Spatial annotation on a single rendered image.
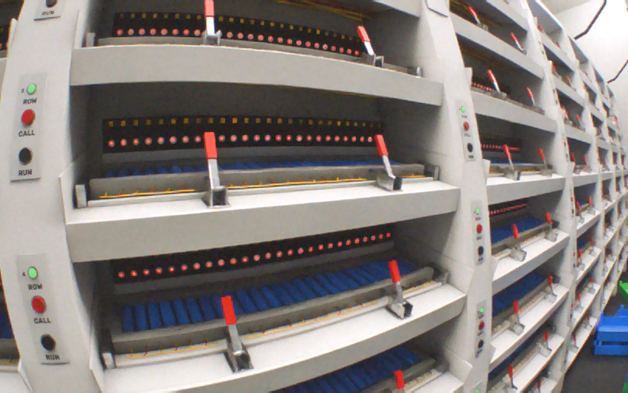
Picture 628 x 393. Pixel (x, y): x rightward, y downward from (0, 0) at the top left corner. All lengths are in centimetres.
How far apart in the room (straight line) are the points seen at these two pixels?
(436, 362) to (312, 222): 44
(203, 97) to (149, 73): 22
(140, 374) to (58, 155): 27
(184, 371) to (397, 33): 74
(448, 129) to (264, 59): 37
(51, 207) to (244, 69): 29
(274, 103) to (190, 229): 36
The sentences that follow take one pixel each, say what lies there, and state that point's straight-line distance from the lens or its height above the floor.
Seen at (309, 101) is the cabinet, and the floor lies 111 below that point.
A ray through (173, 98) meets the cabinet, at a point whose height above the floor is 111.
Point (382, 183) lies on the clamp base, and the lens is 53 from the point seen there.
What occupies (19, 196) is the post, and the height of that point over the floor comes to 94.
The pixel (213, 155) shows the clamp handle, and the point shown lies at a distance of 41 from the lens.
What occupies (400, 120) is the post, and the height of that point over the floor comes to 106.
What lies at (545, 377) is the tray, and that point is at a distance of 148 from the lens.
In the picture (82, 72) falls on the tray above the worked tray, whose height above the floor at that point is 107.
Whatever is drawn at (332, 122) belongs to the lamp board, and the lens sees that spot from 65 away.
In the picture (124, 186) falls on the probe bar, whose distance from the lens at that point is 44.
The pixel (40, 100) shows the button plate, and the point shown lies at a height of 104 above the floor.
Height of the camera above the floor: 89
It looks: 2 degrees up
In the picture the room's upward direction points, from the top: 6 degrees counter-clockwise
